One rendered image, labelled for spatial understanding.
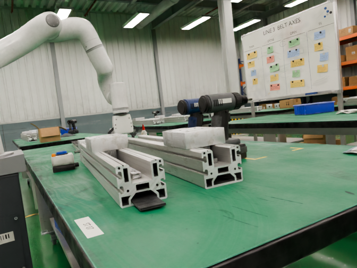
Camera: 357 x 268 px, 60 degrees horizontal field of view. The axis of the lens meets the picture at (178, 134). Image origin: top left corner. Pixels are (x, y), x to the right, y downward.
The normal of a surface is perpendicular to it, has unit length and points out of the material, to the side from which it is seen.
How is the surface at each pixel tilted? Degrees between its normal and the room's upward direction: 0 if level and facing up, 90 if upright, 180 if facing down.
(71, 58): 90
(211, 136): 90
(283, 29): 90
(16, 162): 90
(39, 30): 110
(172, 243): 0
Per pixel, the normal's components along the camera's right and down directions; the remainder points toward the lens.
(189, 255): -0.11, -0.99
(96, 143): 0.38, 0.03
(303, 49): -0.87, 0.14
